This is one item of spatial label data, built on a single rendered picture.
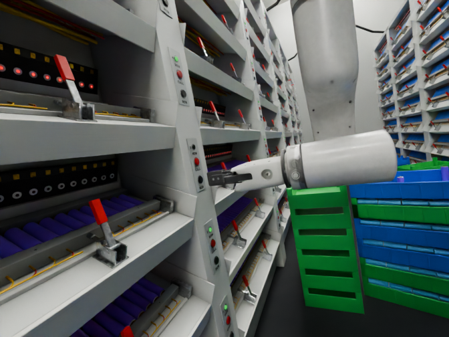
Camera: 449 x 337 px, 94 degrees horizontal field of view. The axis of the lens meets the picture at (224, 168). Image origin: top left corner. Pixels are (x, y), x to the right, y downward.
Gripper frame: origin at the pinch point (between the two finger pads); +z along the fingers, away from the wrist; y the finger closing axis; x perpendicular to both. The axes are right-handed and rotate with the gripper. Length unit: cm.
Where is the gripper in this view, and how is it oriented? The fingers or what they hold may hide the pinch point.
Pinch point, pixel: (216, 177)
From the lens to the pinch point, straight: 47.2
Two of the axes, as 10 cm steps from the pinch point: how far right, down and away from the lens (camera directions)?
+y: 4.1, -1.5, 9.0
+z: -8.9, 1.4, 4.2
